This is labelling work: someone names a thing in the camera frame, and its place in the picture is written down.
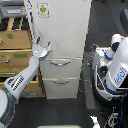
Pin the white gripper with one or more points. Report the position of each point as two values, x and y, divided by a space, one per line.
39 51

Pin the white fridge door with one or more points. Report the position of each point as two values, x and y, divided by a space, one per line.
65 27

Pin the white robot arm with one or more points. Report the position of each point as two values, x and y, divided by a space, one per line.
14 86

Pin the upper fridge drawer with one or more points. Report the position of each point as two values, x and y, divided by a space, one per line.
60 68

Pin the fridge drawer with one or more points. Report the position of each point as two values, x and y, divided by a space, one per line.
61 88
60 68

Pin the lower fridge drawer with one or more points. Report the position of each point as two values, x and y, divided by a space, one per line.
61 88

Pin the wooden drawer cabinet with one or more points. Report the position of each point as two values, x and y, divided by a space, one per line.
15 47

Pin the white refrigerator body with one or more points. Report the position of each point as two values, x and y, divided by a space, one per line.
63 24

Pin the green android sticker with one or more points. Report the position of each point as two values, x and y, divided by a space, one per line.
43 9

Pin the grey box on cabinet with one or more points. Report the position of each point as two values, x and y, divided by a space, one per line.
13 11

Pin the grey bin under cabinet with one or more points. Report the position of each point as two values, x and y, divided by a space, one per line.
4 100

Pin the white blue robot body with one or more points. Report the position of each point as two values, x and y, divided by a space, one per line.
110 71

